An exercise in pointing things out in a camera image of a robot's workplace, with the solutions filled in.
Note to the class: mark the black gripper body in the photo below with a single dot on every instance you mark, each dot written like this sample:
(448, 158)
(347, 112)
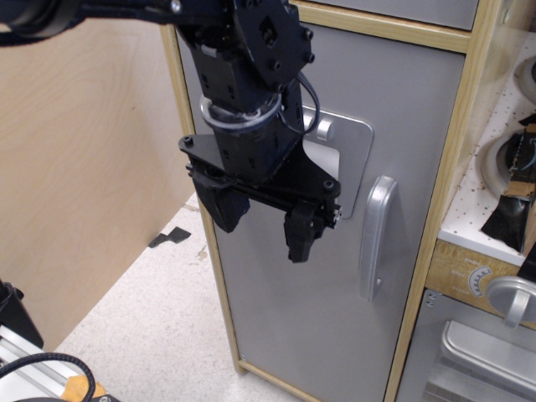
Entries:
(261, 148)

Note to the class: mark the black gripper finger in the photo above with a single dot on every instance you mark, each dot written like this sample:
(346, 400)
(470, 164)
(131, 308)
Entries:
(303, 225)
(216, 192)

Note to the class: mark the silver fridge door handle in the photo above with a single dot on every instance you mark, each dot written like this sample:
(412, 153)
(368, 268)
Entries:
(379, 201)

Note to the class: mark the grey fridge door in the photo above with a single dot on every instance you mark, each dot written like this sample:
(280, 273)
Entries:
(319, 133)

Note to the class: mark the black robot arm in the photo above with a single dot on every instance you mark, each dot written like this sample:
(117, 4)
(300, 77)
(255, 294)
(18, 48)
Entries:
(249, 57)

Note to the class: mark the black tape on floor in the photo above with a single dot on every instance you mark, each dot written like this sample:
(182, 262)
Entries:
(177, 235)

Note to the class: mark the silver ice dispenser panel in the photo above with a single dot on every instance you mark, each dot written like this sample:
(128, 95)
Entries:
(340, 146)

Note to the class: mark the wooden toy kitchen cabinet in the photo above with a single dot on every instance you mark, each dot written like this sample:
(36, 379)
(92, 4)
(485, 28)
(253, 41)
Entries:
(425, 90)

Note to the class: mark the grey oven door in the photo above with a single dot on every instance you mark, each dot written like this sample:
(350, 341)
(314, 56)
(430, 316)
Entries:
(430, 376)

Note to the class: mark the white sink basin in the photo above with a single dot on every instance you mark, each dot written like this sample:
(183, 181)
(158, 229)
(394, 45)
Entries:
(498, 167)

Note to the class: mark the silver oven knob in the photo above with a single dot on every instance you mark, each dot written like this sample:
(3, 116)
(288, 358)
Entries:
(513, 298)

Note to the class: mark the orange tape piece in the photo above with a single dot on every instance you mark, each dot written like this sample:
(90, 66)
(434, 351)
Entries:
(75, 388)

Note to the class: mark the grey upper freezer door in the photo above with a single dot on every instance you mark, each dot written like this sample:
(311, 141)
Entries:
(447, 13)

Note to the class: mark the silver oven door handle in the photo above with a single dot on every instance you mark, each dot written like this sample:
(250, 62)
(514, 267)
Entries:
(497, 359)

